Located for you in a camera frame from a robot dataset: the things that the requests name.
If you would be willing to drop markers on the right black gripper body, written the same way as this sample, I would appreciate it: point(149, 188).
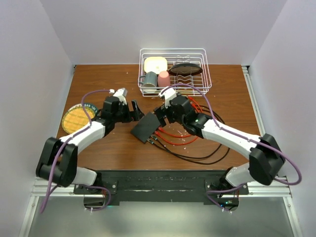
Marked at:
point(171, 115)

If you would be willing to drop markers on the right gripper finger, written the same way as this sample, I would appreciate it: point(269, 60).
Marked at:
point(159, 110)
point(161, 118)

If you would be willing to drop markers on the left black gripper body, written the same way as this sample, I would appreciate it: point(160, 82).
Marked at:
point(124, 115)

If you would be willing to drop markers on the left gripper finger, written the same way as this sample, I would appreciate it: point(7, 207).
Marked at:
point(136, 116)
point(135, 106)

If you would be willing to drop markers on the black network switch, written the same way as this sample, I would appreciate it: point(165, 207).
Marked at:
point(145, 127)

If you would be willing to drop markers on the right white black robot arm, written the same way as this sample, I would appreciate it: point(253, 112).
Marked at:
point(264, 160)

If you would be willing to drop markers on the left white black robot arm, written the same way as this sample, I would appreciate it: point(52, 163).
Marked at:
point(58, 162)

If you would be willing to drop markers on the pink cup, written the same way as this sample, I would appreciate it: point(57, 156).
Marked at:
point(163, 79)

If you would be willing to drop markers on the grey mug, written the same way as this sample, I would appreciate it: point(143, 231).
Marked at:
point(150, 79)

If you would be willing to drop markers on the cream square plate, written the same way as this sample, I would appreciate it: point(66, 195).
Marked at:
point(155, 64)

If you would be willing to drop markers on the dark brown oval bowl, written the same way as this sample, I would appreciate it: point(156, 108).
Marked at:
point(185, 69)

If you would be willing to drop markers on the round yellow green coaster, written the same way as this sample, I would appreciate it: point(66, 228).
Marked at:
point(75, 118)

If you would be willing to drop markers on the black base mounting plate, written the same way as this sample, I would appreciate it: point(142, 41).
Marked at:
point(162, 186)

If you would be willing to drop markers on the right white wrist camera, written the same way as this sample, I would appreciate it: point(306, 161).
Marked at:
point(167, 94)

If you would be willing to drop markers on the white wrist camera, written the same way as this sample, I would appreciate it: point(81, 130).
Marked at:
point(167, 94)
point(120, 94)

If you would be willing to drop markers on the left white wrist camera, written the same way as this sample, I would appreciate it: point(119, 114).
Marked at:
point(120, 94)

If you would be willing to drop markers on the white wire dish rack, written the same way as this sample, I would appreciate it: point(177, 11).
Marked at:
point(176, 56)

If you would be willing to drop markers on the aluminium frame rail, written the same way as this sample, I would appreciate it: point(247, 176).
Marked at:
point(58, 163)

